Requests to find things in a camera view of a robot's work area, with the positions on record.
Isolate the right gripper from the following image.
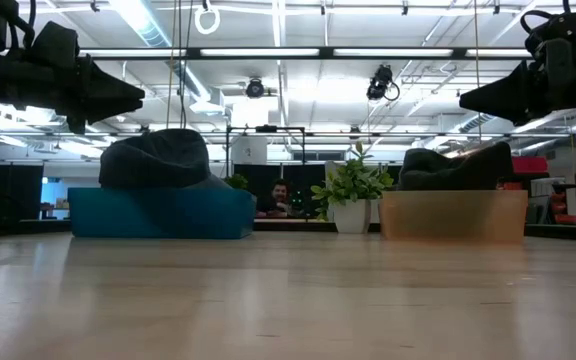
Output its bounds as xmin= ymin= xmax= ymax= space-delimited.
xmin=459 ymin=37 xmax=576 ymax=127

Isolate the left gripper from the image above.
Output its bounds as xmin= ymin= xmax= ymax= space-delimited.
xmin=0 ymin=49 xmax=146 ymax=135

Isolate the red box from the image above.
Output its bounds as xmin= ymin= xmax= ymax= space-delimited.
xmin=511 ymin=156 xmax=550 ymax=175

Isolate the blue plastic bin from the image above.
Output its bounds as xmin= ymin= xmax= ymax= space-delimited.
xmin=66 ymin=187 xmax=257 ymax=240

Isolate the small background green plant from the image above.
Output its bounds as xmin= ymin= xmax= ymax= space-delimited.
xmin=225 ymin=173 xmax=249 ymax=191

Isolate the green artificial plant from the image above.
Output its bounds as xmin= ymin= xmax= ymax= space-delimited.
xmin=310 ymin=141 xmax=395 ymax=221

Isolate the white plant pot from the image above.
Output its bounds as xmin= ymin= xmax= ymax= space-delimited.
xmin=331 ymin=198 xmax=373 ymax=235

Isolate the person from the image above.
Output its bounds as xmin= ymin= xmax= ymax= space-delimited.
xmin=256 ymin=178 xmax=302 ymax=219

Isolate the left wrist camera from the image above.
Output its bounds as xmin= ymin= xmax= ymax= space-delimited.
xmin=30 ymin=20 xmax=80 ymax=69

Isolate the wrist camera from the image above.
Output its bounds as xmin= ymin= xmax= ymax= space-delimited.
xmin=520 ymin=9 xmax=576 ymax=57
xmin=30 ymin=20 xmax=80 ymax=69

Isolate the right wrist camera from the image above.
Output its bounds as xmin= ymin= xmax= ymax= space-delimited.
xmin=520 ymin=9 xmax=576 ymax=57

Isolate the black aluminium table frame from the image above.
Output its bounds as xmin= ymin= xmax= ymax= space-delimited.
xmin=0 ymin=46 xmax=576 ymax=244

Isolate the white hanging cable loop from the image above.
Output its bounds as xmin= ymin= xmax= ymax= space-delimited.
xmin=193 ymin=4 xmax=222 ymax=36

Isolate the black camera with cable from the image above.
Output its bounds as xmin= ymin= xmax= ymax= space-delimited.
xmin=366 ymin=64 xmax=402 ymax=102

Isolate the round black ceiling camera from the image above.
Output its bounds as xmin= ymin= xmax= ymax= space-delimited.
xmin=245 ymin=78 xmax=267 ymax=100

